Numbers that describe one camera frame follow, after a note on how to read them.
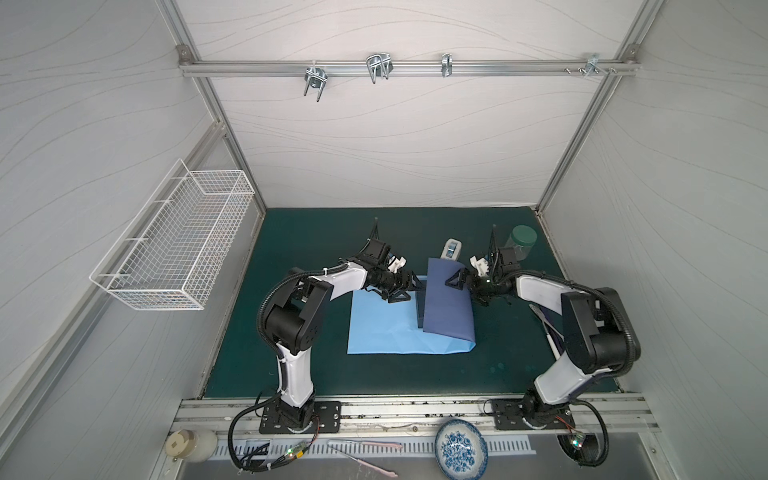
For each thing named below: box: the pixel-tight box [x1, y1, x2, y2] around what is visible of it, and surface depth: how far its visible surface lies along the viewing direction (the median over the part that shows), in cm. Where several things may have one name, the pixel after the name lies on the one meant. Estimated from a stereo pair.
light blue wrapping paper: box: [348, 258, 476, 354], surface depth 89 cm
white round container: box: [165, 428, 218, 463], surface depth 64 cm
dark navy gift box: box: [415, 290, 426, 329], surface depth 89 cm
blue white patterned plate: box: [434, 419, 489, 480], surface depth 69 cm
